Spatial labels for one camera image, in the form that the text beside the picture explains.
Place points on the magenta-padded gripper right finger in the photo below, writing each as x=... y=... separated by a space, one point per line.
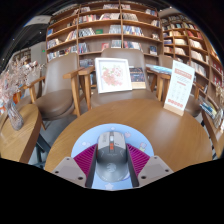
x=138 y=160

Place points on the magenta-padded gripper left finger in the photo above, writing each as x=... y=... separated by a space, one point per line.
x=86 y=160

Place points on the grey computer mouse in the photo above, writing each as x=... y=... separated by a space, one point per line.
x=112 y=160

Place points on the round wooden side table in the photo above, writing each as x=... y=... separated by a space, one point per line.
x=16 y=143
x=215 y=136

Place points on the dark book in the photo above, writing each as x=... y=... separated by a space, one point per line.
x=137 y=77

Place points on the glass vase with pink flowers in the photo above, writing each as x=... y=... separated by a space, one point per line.
x=15 y=116

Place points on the white sign on wooden base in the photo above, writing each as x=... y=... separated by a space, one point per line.
x=180 y=86

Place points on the stack of books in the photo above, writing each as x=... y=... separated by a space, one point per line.
x=208 y=108

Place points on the white framed flower picture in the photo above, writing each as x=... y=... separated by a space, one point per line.
x=113 y=75

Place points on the distant wooden bookshelf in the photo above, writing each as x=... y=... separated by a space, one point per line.
x=22 y=56

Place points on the curved wooden bookshelf unit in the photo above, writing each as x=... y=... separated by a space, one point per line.
x=190 y=43

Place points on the wide wooden bookshelf unit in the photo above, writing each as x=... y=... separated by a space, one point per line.
x=100 y=31

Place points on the white hanging ceiling sign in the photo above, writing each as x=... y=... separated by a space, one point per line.
x=38 y=20

